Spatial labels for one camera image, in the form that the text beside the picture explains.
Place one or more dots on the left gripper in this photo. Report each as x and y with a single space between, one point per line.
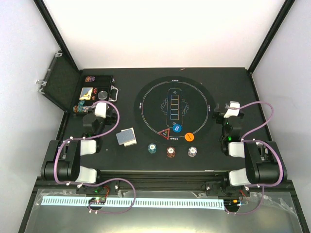
114 118

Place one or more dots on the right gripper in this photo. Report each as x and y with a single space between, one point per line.
216 112

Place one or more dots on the orange round blind button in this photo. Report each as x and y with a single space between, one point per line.
189 137

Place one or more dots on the blue round blind button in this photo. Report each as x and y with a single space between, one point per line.
177 128

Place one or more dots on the teal poker chip stack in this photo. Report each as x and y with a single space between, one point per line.
152 148

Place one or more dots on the red triangular all-in button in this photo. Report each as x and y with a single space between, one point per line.
165 133

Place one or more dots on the red-brown poker chip stack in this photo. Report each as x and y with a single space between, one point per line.
171 152

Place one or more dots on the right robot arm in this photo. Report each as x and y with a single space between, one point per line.
264 166

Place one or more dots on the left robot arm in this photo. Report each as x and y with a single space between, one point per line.
62 160

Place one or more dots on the clear dealer button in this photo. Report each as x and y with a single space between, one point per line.
102 95

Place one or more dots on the deck of playing cards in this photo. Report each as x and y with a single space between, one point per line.
126 137

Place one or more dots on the chips row in case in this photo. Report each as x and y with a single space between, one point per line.
82 108

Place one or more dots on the card box in case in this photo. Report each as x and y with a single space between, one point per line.
86 93

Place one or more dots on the black poker chip case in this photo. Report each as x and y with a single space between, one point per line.
62 84

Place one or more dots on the purple chips in case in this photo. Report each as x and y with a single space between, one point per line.
89 79

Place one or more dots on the purple poker chip stack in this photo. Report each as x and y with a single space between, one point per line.
192 151

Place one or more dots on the round black poker mat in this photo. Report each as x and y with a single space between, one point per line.
174 100

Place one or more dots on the light blue slotted strip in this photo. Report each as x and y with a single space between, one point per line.
135 203

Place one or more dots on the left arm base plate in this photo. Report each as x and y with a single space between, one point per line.
111 188

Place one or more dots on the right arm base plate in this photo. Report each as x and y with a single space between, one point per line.
221 188

